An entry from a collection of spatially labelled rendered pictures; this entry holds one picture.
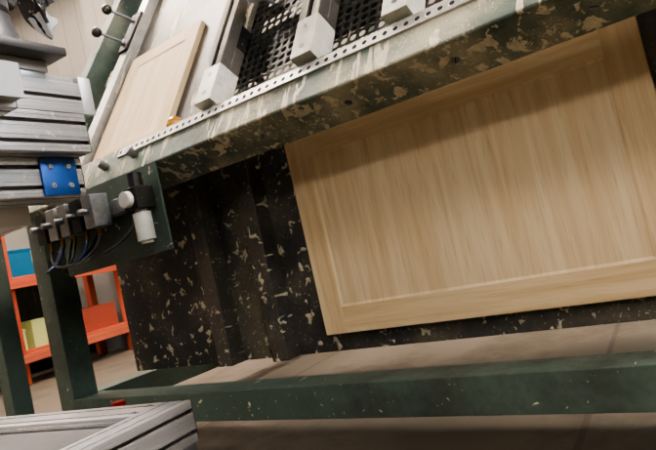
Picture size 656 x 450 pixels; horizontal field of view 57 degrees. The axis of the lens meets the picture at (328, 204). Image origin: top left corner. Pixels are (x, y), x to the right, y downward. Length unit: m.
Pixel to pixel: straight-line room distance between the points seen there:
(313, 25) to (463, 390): 0.86
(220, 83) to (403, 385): 0.89
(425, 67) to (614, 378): 0.66
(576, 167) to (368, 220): 0.52
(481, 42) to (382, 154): 0.45
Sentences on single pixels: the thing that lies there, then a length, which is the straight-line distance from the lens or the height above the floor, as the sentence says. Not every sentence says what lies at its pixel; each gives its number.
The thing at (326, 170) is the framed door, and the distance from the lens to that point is 1.60.
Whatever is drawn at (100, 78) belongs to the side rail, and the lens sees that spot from 2.59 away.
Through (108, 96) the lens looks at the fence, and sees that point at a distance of 2.27.
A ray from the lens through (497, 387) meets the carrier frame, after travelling 1.24.
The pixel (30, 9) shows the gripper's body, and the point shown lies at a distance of 2.25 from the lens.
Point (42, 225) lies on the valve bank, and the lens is 1.90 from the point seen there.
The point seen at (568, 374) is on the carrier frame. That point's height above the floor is 0.17.
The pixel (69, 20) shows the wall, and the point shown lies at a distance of 6.32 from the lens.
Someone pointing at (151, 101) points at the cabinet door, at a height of 1.05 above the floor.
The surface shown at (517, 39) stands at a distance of 1.19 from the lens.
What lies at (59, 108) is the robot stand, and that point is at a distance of 1.47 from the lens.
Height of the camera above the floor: 0.49
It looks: 4 degrees up
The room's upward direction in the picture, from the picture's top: 13 degrees counter-clockwise
